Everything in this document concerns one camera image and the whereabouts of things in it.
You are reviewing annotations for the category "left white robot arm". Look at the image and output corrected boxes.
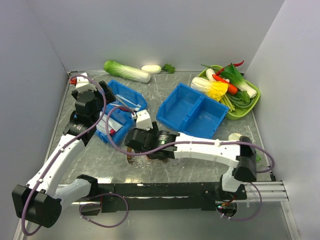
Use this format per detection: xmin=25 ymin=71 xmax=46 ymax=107
xmin=11 ymin=81 xmax=116 ymax=235

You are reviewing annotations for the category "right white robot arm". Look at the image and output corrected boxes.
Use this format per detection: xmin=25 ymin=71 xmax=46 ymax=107
xmin=124 ymin=123 xmax=257 ymax=199

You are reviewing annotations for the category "red blue toothbrush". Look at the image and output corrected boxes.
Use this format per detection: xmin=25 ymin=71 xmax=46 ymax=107
xmin=111 ymin=104 xmax=135 ymax=113

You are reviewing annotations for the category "grey metal toothbrush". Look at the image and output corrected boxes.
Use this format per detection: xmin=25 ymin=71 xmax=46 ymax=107
xmin=116 ymin=97 xmax=136 ymax=112

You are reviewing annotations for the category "white toothpaste tube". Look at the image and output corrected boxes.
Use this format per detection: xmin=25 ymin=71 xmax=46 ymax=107
xmin=96 ymin=114 xmax=123 ymax=135

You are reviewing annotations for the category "white toothbrush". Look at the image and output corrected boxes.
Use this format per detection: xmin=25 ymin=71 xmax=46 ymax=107
xmin=116 ymin=94 xmax=142 ymax=108

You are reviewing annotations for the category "green vegetable tray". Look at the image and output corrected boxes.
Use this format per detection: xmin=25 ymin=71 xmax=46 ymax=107
xmin=198 ymin=61 xmax=261 ymax=120

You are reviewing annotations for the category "left blue storage bin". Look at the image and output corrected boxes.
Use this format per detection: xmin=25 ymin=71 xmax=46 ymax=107
xmin=93 ymin=79 xmax=148 ymax=145

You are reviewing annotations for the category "blue storage bin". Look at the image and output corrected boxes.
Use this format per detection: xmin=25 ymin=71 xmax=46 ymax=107
xmin=156 ymin=83 xmax=229 ymax=139
xmin=93 ymin=79 xmax=148 ymax=145

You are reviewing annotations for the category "green napa cabbage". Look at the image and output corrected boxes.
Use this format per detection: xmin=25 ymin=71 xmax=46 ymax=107
xmin=103 ymin=60 xmax=151 ymax=83

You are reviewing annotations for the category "white radish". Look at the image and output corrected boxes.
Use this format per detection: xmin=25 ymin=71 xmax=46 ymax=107
xmin=141 ymin=65 xmax=162 ymax=75

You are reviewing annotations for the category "right blue storage bin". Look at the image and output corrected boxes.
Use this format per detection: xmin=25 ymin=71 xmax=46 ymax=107
xmin=156 ymin=83 xmax=229 ymax=139

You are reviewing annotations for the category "yellow white cabbage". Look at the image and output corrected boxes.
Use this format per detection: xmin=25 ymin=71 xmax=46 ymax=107
xmin=190 ymin=77 xmax=228 ymax=102

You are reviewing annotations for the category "small green cabbage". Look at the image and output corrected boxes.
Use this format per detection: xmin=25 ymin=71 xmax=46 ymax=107
xmin=228 ymin=132 xmax=262 ymax=162

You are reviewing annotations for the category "green beans bundle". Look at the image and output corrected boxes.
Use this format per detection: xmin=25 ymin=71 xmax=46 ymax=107
xmin=220 ymin=94 xmax=253 ymax=113

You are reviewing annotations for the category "orange carrot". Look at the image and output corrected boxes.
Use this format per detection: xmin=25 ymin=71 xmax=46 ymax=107
xmin=212 ymin=74 xmax=238 ymax=95

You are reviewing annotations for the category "red chili pepper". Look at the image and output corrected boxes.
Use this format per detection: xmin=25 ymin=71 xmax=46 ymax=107
xmin=215 ymin=60 xmax=245 ymax=76

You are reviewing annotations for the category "bok choy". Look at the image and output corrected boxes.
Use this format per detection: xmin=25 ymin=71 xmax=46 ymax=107
xmin=220 ymin=63 xmax=257 ymax=99

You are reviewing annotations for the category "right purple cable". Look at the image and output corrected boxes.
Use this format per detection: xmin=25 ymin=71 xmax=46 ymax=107
xmin=104 ymin=106 xmax=276 ymax=174

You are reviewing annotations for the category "purple cable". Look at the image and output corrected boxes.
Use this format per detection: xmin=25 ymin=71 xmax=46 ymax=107
xmin=21 ymin=74 xmax=108 ymax=236
xmin=104 ymin=106 xmax=276 ymax=174

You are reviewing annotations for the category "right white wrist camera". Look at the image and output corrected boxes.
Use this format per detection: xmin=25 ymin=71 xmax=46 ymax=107
xmin=131 ymin=109 xmax=153 ymax=131

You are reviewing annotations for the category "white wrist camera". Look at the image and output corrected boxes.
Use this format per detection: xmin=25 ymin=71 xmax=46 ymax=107
xmin=131 ymin=109 xmax=153 ymax=131
xmin=69 ymin=76 xmax=96 ymax=93

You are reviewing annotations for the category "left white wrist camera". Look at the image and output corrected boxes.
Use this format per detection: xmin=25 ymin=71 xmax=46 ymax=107
xmin=69 ymin=76 xmax=96 ymax=93

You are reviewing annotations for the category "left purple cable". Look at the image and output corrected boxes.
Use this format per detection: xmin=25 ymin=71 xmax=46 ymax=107
xmin=21 ymin=74 xmax=108 ymax=236

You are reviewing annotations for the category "black base frame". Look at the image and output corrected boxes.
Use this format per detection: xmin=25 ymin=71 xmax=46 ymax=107
xmin=96 ymin=182 xmax=247 ymax=211

